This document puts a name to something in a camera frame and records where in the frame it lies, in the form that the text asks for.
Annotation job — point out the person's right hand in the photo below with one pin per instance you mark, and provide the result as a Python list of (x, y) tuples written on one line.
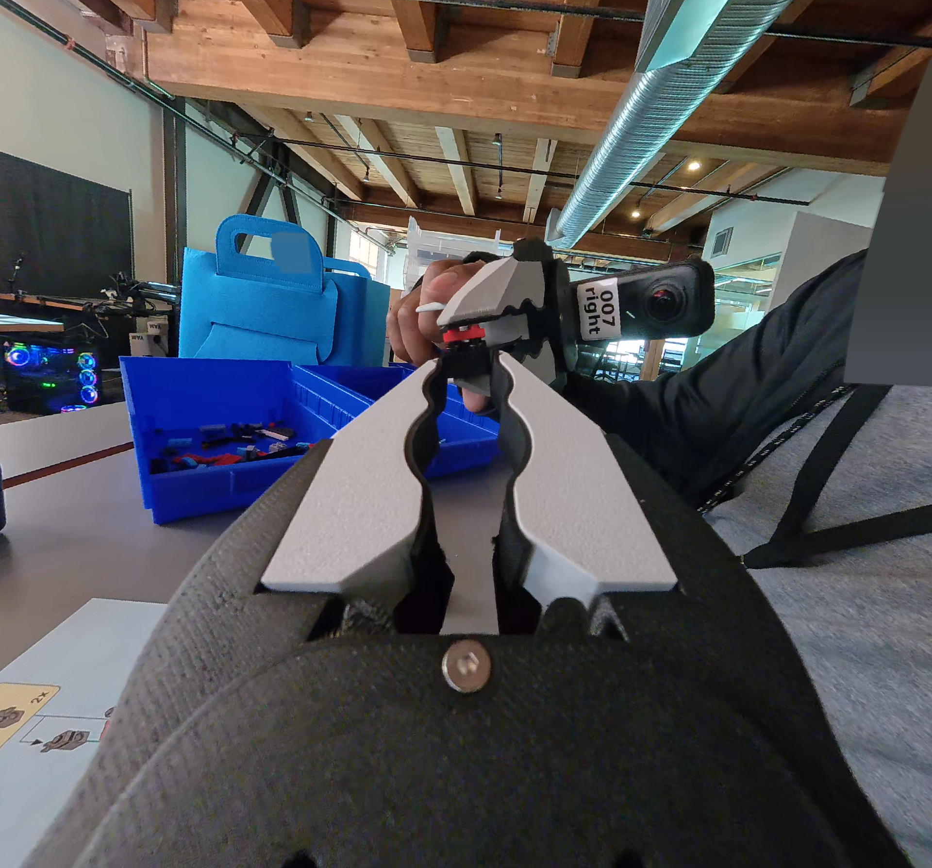
[(415, 322)]

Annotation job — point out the person's right forearm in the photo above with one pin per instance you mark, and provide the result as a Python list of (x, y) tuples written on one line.
[(728, 402)]

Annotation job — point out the small red toy brick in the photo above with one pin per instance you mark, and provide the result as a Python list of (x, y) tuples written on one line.
[(462, 334)]

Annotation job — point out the grey desk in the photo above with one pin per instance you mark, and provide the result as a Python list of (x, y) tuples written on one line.
[(73, 555)]

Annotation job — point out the small black toy brick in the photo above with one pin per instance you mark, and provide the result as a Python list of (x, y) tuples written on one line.
[(466, 365)]

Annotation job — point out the pile of loose toy bricks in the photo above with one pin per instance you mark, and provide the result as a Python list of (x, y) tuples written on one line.
[(240, 438)]

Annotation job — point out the blue felt bag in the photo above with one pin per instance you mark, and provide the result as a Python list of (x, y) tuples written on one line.
[(240, 329)]

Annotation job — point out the silver air duct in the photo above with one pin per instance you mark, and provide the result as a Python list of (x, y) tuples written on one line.
[(655, 103)]

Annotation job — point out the black wall panel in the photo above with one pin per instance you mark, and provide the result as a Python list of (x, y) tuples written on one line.
[(58, 227)]

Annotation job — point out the clear plastic container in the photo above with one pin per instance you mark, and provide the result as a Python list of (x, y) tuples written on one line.
[(437, 242)]

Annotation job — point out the brick building instruction booklet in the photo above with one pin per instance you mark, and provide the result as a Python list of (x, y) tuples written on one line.
[(58, 649)]

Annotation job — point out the white table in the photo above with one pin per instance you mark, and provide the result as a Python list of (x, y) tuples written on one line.
[(44, 438)]

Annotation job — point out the blue plastic bin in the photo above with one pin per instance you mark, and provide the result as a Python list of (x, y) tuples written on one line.
[(218, 496)]

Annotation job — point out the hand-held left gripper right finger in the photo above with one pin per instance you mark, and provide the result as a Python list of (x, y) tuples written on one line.
[(590, 511)]

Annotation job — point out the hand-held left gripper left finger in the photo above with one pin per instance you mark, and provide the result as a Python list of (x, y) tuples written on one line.
[(342, 511)]

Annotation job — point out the computer with glowing fans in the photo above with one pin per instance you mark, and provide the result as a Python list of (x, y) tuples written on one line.
[(44, 373)]

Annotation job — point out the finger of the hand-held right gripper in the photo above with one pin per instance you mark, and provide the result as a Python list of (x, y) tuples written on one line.
[(488, 293), (528, 347)]

